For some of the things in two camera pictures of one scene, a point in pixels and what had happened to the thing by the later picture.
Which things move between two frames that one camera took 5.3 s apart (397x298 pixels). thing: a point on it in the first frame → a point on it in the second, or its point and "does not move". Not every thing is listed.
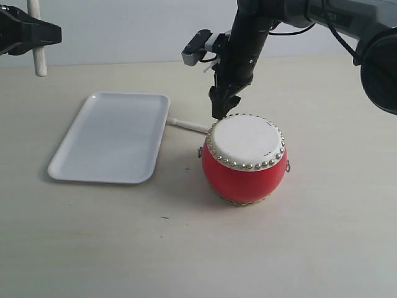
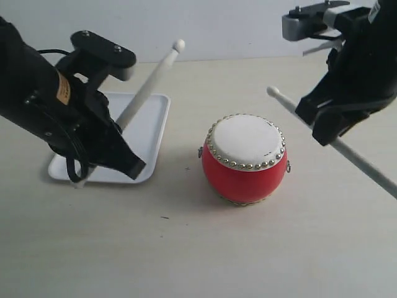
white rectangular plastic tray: [116, 138] does not move
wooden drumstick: [198, 128] → [340, 148]
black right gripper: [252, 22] → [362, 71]
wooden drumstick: [38, 53] → [138, 98]
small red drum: [244, 158] does not move
